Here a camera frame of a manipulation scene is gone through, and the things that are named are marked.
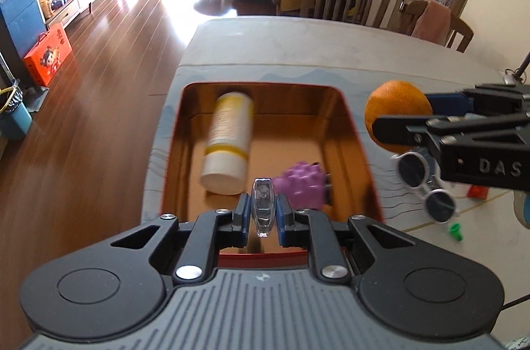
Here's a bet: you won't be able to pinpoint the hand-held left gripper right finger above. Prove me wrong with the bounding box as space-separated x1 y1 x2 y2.
274 193 415 287

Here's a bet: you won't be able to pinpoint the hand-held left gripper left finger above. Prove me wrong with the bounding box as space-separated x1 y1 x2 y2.
108 193 250 287

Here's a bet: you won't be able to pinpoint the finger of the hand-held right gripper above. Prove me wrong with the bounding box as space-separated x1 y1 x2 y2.
426 83 530 118
372 112 530 148

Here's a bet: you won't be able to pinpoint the small clear glass bottle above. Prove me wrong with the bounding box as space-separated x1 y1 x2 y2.
249 178 276 238

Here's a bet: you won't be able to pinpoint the orange fruit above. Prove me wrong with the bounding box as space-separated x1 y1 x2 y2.
364 80 434 154

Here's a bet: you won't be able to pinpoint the red storage box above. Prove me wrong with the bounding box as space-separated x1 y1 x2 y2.
158 82 384 268

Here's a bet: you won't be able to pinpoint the small red object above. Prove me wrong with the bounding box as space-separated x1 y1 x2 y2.
466 185 490 201

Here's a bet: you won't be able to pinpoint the purple spiky toy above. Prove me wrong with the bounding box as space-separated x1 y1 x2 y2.
274 162 332 210

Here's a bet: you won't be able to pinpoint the blue white round object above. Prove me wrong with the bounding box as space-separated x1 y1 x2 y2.
513 193 530 229

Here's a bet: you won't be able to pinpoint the pink cloth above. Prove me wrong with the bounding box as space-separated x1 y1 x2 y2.
411 0 452 46

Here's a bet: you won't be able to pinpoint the white bottle yellow label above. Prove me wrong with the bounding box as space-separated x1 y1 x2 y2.
200 91 256 196

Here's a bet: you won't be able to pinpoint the grey dustpan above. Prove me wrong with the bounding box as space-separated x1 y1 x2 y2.
24 85 51 113

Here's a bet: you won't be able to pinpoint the blue trash bin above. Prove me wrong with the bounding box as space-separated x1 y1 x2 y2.
0 85 33 142

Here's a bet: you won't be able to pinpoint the orange gift box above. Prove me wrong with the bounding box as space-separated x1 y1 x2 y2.
23 23 74 88

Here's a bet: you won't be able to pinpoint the blue front black cabinet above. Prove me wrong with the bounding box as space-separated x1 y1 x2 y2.
0 0 47 86

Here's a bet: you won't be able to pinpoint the white frame sunglasses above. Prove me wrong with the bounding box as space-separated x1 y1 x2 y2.
391 151 457 225

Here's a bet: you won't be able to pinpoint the black cable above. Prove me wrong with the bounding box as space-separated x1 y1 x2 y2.
502 293 530 310

